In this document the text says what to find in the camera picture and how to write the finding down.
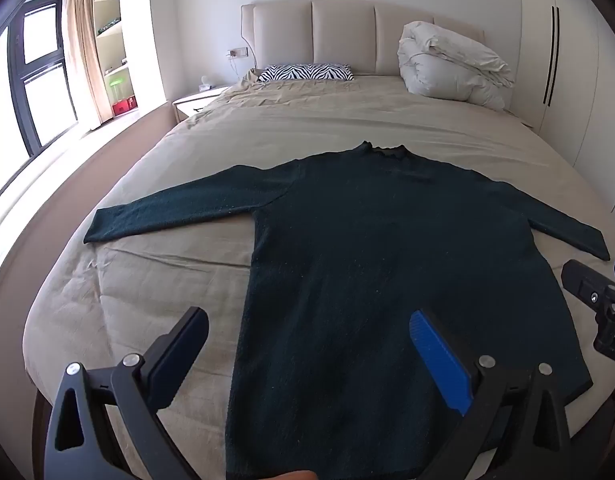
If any white nightstand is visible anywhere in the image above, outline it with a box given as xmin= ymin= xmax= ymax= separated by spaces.
xmin=172 ymin=86 xmax=231 ymax=123

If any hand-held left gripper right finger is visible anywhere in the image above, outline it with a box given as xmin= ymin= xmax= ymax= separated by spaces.
xmin=409 ymin=308 xmax=573 ymax=480

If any beige padded headboard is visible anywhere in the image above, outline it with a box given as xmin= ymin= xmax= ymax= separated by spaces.
xmin=241 ymin=1 xmax=485 ymax=79

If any zebra print pillow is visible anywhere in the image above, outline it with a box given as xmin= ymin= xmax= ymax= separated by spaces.
xmin=258 ymin=63 xmax=355 ymax=83

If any white charging cable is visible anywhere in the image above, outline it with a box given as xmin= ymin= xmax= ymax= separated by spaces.
xmin=230 ymin=35 xmax=259 ymax=83

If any dark green sweater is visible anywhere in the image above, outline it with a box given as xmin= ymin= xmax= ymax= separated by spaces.
xmin=84 ymin=141 xmax=611 ymax=480

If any green lamp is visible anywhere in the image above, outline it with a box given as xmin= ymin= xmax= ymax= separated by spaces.
xmin=108 ymin=72 xmax=126 ymax=106

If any white wall shelf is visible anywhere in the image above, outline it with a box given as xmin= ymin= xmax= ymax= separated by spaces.
xmin=92 ymin=0 xmax=138 ymax=122

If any bed with beige sheet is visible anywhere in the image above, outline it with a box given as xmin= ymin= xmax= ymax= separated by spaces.
xmin=22 ymin=74 xmax=613 ymax=480

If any black framed window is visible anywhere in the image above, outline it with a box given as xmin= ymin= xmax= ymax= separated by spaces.
xmin=0 ymin=0 xmax=79 ymax=211

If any folded white duvet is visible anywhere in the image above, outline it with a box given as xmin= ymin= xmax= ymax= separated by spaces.
xmin=397 ymin=21 xmax=515 ymax=112

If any beige curtain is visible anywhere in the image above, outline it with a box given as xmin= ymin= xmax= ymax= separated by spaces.
xmin=62 ymin=0 xmax=113 ymax=131

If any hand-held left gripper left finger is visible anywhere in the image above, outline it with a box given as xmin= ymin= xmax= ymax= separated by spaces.
xmin=45 ymin=306 xmax=210 ymax=480

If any white wardrobe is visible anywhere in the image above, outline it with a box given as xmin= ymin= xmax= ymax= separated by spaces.
xmin=517 ymin=0 xmax=615 ymax=216

